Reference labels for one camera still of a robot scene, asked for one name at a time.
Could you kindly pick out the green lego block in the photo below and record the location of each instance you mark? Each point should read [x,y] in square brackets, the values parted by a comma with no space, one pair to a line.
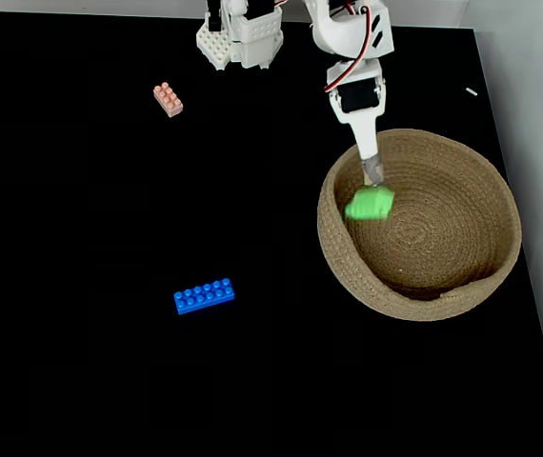
[369,204]

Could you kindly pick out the pink lego block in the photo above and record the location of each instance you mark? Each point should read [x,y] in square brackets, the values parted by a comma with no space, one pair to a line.
[168,100]

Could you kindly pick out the blue lego block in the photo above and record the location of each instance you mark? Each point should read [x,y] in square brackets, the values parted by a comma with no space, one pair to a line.
[204,296]

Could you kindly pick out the small pale tape piece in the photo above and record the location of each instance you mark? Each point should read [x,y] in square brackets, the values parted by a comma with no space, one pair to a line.
[471,91]

